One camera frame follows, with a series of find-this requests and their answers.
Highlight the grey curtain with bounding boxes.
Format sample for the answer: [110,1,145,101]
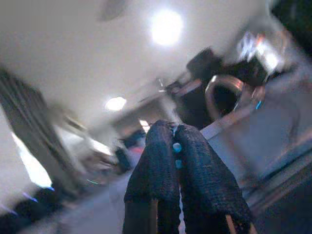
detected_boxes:
[0,68,83,195]

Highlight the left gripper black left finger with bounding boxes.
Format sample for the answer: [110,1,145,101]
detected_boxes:
[123,119,182,234]

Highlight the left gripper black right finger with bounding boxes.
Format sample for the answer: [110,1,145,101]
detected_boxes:
[174,124,256,234]

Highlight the round ceiling light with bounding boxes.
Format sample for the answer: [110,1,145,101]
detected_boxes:
[104,96,127,112]
[150,9,183,47]

